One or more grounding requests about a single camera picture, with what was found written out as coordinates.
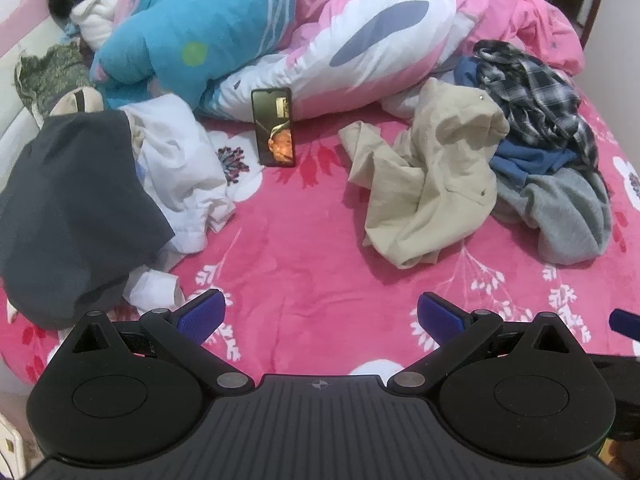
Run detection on beige pants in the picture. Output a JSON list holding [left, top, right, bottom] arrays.
[[339, 77, 511, 270]]

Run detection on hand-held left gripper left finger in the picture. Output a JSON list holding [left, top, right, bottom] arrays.
[[74, 289, 255, 394]]

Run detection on blue pink cartoon quilt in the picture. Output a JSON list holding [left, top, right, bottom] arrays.
[[90, 0, 497, 123]]

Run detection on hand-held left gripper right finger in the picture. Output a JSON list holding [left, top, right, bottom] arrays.
[[389, 291, 583, 395]]

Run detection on white power strip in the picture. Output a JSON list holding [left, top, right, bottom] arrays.
[[0, 400, 27, 467]]

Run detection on white padded bed bumper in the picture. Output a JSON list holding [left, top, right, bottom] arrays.
[[0, 0, 71, 161]]

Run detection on cream cloth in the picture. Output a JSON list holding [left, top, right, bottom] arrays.
[[129, 112, 149, 162]]

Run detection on smartphone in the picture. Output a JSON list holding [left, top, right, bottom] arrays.
[[251, 87, 297, 167]]

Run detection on white garment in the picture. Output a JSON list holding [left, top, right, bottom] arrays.
[[122, 92, 237, 312]]

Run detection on pink floral bed sheet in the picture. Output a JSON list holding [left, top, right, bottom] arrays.
[[0, 70, 640, 391]]

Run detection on plaid shirt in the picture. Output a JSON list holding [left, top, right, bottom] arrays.
[[472, 40, 601, 171]]

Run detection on blue garment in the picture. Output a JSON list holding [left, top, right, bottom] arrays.
[[452, 55, 581, 191]]

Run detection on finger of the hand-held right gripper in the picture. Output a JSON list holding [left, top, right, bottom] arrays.
[[610, 308, 640, 343]]

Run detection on dark grey garment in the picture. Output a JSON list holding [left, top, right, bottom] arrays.
[[0, 110, 176, 331]]

